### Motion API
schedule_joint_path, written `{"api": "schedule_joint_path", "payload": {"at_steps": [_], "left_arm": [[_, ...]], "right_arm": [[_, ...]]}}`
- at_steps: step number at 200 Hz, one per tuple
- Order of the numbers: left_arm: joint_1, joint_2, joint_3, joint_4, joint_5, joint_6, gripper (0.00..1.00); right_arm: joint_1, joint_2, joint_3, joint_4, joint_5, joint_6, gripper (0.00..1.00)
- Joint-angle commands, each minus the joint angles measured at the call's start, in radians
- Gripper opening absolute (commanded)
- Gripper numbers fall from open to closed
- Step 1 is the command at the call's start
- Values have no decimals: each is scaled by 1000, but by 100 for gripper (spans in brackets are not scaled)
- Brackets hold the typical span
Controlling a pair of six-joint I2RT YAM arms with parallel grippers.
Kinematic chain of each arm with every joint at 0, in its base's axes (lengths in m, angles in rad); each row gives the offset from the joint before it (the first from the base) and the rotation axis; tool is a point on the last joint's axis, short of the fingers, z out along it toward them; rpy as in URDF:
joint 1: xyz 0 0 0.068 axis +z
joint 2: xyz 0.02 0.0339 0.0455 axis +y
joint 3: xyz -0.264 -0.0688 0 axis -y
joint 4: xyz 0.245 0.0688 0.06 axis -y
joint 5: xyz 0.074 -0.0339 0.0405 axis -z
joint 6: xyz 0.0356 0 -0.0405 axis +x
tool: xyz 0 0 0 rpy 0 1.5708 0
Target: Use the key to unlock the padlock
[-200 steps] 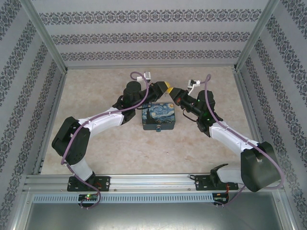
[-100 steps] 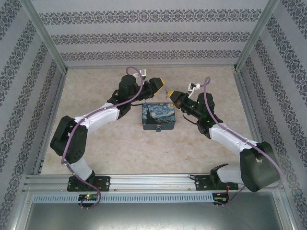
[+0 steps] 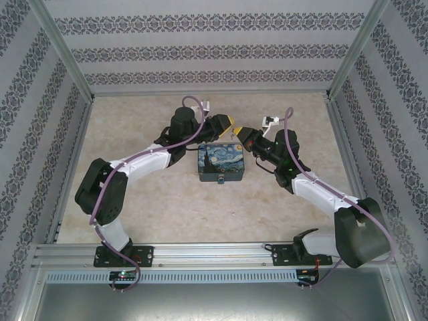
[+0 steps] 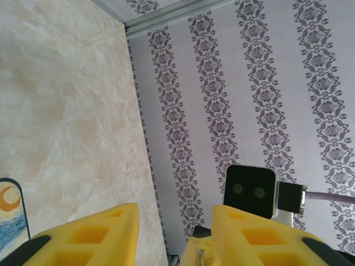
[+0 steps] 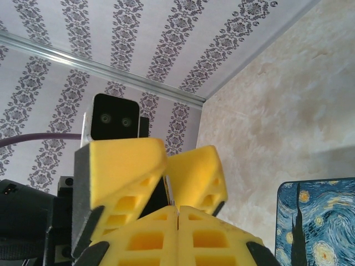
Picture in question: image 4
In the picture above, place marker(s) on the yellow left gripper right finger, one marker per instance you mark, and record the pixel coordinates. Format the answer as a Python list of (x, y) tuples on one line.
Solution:
[(233, 243)]

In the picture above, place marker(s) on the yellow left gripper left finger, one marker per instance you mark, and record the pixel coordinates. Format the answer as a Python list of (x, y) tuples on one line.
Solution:
[(119, 235)]

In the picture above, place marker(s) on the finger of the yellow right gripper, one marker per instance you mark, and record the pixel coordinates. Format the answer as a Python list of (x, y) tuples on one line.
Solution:
[(192, 249)]

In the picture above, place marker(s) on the starry night print box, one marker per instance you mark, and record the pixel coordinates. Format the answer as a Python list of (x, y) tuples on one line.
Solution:
[(11, 216)]

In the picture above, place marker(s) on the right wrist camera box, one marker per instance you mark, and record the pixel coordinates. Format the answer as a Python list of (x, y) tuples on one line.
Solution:
[(249, 191)]

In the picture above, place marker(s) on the aluminium frame corner post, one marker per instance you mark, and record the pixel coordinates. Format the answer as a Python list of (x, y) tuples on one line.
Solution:
[(177, 16)]

